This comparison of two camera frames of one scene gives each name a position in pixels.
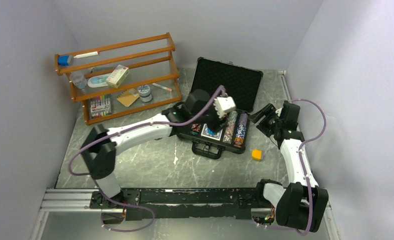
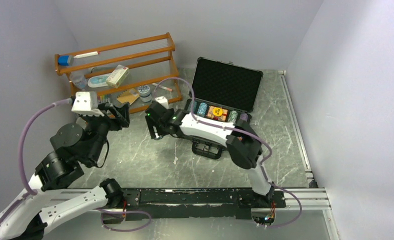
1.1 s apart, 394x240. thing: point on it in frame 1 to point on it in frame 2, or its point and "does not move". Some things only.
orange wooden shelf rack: [120, 79] does not move
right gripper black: [268, 110] to [151, 123]
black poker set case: [241, 84] does not move
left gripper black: [216, 126] to [122, 113]
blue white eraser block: [66, 60] does not move
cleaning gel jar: [145, 93] does not move
